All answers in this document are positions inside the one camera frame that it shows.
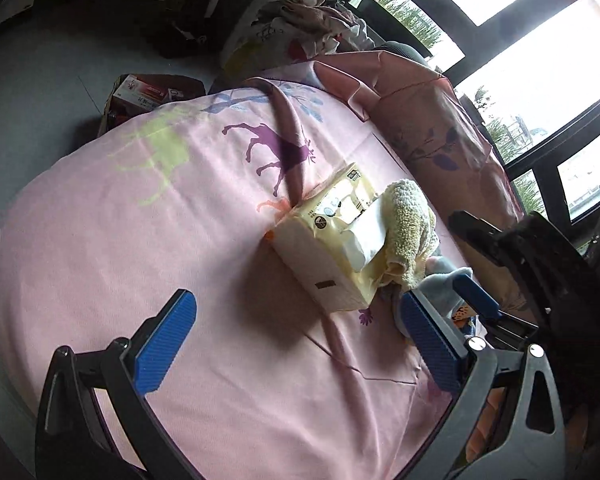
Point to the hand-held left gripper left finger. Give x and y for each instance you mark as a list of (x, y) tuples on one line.
[(165, 345)]

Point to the pale yellow tissue box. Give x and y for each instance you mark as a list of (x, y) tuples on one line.
[(320, 260)]

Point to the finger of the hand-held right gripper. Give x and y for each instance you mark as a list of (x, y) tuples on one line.
[(480, 240), (475, 297)]

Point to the yellow knitted cloth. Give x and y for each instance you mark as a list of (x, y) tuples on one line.
[(410, 220)]

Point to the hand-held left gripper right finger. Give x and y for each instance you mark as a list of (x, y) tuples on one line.
[(430, 345)]

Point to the white printed bag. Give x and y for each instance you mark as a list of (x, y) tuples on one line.
[(260, 47)]

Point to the dark furniture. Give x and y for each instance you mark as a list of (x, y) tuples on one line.
[(180, 5)]

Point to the dark grey cushion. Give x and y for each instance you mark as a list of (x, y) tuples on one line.
[(405, 52)]

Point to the pile of clothes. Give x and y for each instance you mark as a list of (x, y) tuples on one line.
[(305, 15)]

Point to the pink animal print bed sheet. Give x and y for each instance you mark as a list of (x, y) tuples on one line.
[(130, 235)]

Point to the black framed window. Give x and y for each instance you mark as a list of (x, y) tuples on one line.
[(530, 60)]

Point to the pink leaf print pillow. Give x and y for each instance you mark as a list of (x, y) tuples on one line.
[(430, 125)]

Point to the red and white carton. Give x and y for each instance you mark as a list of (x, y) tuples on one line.
[(142, 92)]

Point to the light blue sock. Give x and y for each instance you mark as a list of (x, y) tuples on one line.
[(442, 285)]

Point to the brown cardboard box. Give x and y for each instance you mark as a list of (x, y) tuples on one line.
[(111, 115)]

